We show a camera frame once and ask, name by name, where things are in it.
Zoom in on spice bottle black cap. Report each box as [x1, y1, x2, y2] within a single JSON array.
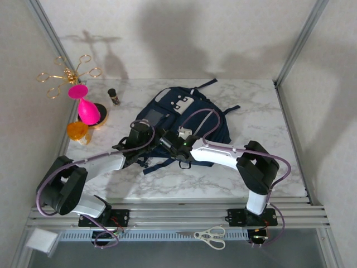
[[107, 88, 121, 107]]

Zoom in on gold glass rack marble base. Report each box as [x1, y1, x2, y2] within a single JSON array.
[[37, 54, 109, 129]]

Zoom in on amber orange wine glass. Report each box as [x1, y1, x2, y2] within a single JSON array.
[[66, 120, 91, 146]]

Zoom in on navy blue backpack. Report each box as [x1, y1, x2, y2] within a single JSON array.
[[131, 78, 241, 175]]

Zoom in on aluminium front rail base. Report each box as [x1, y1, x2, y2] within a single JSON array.
[[26, 197, 331, 231]]

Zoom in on pink wine glass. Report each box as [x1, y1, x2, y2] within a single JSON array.
[[68, 84, 101, 126]]

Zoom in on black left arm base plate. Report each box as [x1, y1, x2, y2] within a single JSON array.
[[78, 208, 131, 227]]

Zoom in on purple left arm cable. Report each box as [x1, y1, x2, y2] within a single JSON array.
[[36, 119, 156, 250]]

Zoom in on white handled scissors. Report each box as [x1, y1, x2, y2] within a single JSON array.
[[175, 226, 226, 250]]

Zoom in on white paper pad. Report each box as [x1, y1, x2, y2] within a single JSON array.
[[25, 227, 59, 257]]

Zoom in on small black circuit board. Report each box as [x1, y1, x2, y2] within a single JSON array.
[[91, 231, 117, 241], [247, 228, 270, 243]]

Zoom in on white slotted cable duct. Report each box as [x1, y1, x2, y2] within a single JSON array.
[[60, 230, 249, 241]]

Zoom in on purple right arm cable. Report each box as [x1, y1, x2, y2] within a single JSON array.
[[181, 108, 292, 248]]

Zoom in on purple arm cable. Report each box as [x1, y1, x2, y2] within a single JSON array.
[[181, 108, 292, 248], [36, 119, 156, 250]]

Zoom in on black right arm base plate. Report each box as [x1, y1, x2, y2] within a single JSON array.
[[227, 208, 278, 227]]

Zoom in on aluminium frame post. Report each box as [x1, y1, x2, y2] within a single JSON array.
[[274, 0, 331, 87], [24, 0, 87, 207]]

